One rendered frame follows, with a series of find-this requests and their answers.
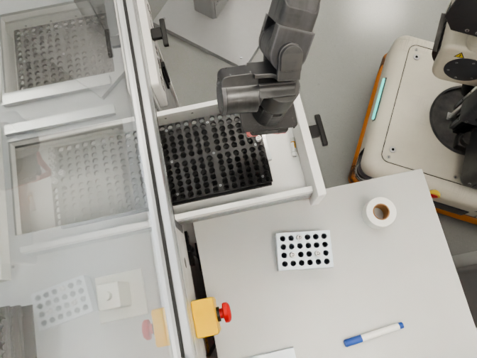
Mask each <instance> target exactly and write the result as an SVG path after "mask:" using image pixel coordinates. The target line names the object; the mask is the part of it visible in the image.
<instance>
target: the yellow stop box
mask: <svg viewBox="0 0 477 358"><path fill-rule="evenodd" d="M191 308H192V316H193V320H194V328H195V332H196V336H197V338H198V339H201V338H204V337H210V336H214V335H218V334H219V333H220V331H221V326H220V321H221V318H220V314H219V306H218V307H217V306H216V298H215V297H208V298H203V299H199V300H193V301H192V302H191Z"/></svg>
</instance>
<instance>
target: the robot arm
mask: <svg viewBox="0 0 477 358"><path fill-rule="evenodd" d="M320 1H321V0H272V1H271V5H270V9H269V12H268V13H266V14H265V18H264V21H263V25H262V29H261V33H260V35H259V39H258V44H259V48H260V50H261V51H262V53H263V62H254V63H246V65H239V66H234V67H225V68H222V69H220V70H219V71H218V73H217V81H216V98H217V104H218V108H219V113H220V115H227V114H240V119H241V131H242V133H246V135H247V137H253V136H258V135H264V134H285V133H286V132H287V131H288V128H292V127H293V128H295V127H296V126H297V117H296V113H295V106H294V101H295V100H296V98H297V96H298V95H299V93H300V82H299V80H300V73H301V70H302V65H303V64H304V62H305V60H306V59H307V55H308V52H309V49H310V47H311V44H312V41H313V39H314V35H315V33H313V32H312V31H313V28H314V25H315V22H316V20H317V17H318V13H319V7H320Z"/></svg>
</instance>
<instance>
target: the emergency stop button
mask: <svg viewBox="0 0 477 358"><path fill-rule="evenodd" d="M219 314H220V318H221V319H222V318H224V320H225V322H230V321H231V309H230V306H229V304H228V303H227V302H224V303H222V308H220V309H219Z"/></svg>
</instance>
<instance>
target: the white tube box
mask: <svg viewBox="0 0 477 358"><path fill-rule="evenodd" d="M298 235H302V240H300V241H298V240H297V236H298ZM275 246H276V256H277V265H278V271H294V270H305V269H328V268H332V267H334V262H333V256H332V249H331V237H330V231H329V230H320V231H308V232H286V233H276V234H275ZM316 251H320V252H321V255H320V256H315V254H314V253H315V252H316ZM292 252H295V253H296V256H295V257H294V258H291V257H290V254H291V253H292Z"/></svg>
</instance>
